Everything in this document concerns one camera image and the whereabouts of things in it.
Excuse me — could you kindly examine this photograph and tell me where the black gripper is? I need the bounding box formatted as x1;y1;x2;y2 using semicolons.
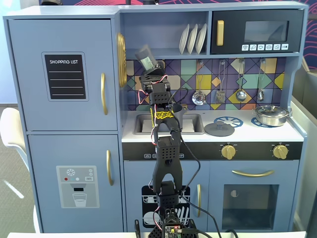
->
139;60;171;94

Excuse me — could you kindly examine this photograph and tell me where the gray salt shaker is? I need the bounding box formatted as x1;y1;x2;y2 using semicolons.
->
135;44;157;73

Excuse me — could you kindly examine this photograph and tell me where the white plate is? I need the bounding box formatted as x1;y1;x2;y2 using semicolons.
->
179;23;190;55
187;23;199;55
195;23;208;55

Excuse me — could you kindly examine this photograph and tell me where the steel skimmer spoon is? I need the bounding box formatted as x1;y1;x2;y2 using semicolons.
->
192;59;207;106

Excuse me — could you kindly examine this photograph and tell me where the gray plastic pot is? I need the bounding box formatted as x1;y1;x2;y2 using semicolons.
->
170;103;188;130

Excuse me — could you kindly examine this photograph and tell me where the steel slotted spatula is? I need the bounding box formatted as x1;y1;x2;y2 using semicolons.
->
214;59;226;105

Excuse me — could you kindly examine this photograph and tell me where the gray pot lid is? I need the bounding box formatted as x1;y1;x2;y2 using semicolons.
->
204;121;235;137

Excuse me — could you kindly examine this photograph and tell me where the steel ladle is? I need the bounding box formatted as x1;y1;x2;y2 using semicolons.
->
235;59;248;102

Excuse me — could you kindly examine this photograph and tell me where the gold stove knob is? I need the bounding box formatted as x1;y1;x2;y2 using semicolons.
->
272;144;289;160
220;144;236;160

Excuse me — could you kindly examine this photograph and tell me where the steel pot with lid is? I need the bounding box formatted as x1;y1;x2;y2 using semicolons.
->
252;105;293;127

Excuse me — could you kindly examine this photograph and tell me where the blue toy kitchen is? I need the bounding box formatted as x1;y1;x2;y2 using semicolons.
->
2;1;310;234

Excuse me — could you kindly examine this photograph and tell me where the white plastic chair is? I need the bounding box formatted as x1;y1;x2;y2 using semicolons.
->
0;107;40;234

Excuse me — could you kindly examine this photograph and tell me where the black table clamp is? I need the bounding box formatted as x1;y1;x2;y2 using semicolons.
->
134;219;142;238

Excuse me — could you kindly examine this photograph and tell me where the motor controller circuit board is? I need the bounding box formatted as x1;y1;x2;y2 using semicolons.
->
162;224;185;236

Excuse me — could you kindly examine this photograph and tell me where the light blue desk divider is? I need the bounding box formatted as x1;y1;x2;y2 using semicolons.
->
291;66;317;238

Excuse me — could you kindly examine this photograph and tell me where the gold fridge door handle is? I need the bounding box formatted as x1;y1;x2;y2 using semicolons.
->
100;72;109;116
106;149;114;186

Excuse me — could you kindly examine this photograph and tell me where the gold microwave handle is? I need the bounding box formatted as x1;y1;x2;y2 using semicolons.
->
216;20;225;47

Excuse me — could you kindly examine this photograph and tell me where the thin black USB cable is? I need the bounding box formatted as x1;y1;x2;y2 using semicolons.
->
168;86;222;235

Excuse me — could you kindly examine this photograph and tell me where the gold dishwasher door handle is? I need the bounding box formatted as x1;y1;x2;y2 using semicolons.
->
197;183;202;218

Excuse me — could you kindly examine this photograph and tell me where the gold oven door handle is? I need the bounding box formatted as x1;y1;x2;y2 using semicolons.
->
231;169;275;178

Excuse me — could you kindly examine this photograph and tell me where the thick black cable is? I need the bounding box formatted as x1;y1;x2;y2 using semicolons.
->
192;229;238;238

